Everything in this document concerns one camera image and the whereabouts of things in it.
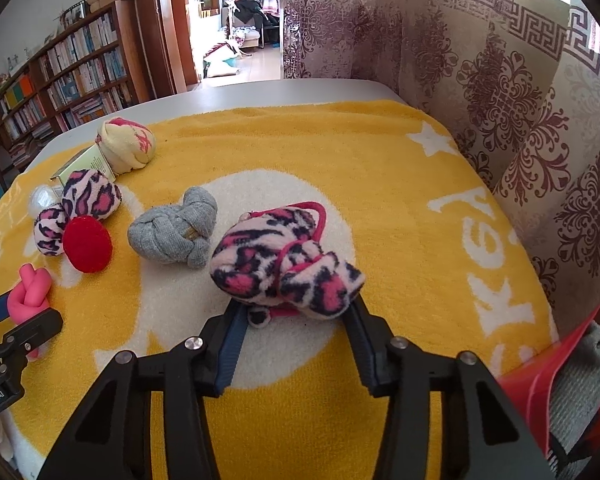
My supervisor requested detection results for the cream and pink sock ball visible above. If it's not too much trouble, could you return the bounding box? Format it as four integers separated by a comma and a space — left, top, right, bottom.
95, 116, 156, 176

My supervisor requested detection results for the leopard print sock bundle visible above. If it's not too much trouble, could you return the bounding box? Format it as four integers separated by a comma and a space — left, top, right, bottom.
33, 168, 123, 257

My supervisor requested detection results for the wooden door frame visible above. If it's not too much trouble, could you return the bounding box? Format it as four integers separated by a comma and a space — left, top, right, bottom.
132, 0, 201, 103

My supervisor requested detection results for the patterned beige curtain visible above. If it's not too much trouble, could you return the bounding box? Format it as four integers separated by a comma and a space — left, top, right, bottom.
280, 0, 600, 311

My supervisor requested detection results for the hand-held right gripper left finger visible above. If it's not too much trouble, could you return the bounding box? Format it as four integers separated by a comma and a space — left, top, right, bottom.
37, 302, 248, 480

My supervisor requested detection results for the red ball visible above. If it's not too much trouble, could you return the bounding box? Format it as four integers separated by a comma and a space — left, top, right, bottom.
62, 215, 114, 274

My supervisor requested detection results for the white plastic wrap ball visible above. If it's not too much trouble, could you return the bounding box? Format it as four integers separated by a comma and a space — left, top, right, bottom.
28, 185, 63, 221

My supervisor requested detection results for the white bag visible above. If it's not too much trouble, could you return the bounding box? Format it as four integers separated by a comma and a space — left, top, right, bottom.
202, 42, 243, 78

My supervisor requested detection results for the framed photo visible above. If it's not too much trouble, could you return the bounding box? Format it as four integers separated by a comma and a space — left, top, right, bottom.
62, 1, 88, 28

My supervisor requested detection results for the pink foam knot toy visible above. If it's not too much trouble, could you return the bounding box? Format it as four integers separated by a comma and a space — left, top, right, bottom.
7, 263, 51, 361

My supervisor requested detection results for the yellow cardboard box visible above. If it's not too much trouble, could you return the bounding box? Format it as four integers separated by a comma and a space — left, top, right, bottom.
49, 144, 117, 196

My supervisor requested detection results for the leopard sock with pink trim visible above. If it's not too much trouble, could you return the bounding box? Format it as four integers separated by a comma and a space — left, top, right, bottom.
209, 201, 366, 328

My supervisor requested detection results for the yellow and white towel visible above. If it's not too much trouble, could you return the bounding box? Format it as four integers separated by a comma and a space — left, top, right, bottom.
0, 100, 563, 480

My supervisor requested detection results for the grey sock ball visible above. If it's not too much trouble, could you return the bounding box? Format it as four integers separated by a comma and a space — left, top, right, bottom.
127, 186, 218, 268

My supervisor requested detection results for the coat rack with clothes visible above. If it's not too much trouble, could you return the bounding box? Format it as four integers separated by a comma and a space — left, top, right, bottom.
220, 0, 281, 51

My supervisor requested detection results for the grey knit sock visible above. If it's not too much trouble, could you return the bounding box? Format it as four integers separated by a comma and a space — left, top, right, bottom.
547, 322, 600, 461

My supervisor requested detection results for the wooden bookshelf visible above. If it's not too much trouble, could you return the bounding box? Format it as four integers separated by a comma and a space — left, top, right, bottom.
0, 0, 151, 211

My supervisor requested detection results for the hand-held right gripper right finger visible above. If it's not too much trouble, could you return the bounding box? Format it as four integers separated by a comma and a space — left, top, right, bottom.
341, 294, 556, 480

